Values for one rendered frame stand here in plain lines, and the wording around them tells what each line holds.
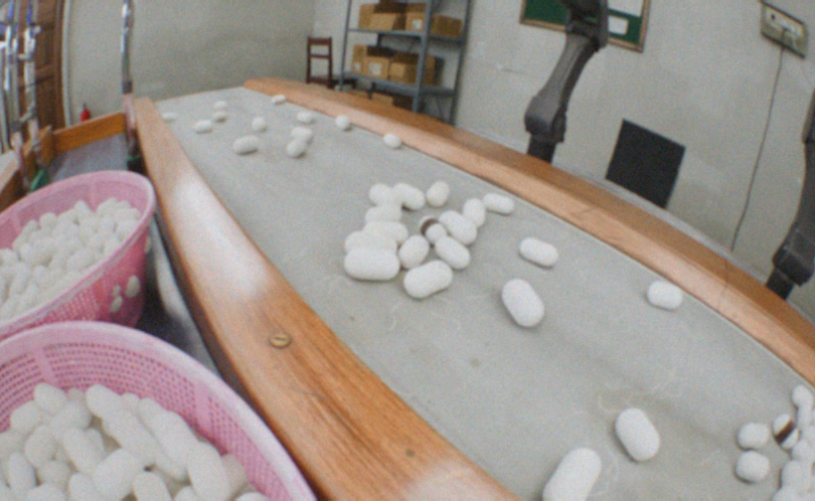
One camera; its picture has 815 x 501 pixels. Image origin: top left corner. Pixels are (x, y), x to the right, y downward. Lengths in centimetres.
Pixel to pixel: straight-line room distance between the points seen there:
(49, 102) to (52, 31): 85
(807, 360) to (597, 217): 33
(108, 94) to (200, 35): 129
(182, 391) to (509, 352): 18
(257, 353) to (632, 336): 25
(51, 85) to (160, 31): 149
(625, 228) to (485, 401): 28
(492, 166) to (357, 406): 38
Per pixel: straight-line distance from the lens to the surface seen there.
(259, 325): 19
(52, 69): 475
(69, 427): 23
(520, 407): 20
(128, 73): 68
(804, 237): 73
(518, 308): 24
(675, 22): 241
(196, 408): 19
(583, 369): 24
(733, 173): 232
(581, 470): 17
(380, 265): 24
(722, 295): 42
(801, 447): 35
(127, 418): 20
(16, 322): 27
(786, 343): 46
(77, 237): 40
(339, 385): 16
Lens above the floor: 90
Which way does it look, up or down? 32 degrees down
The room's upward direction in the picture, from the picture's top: 8 degrees clockwise
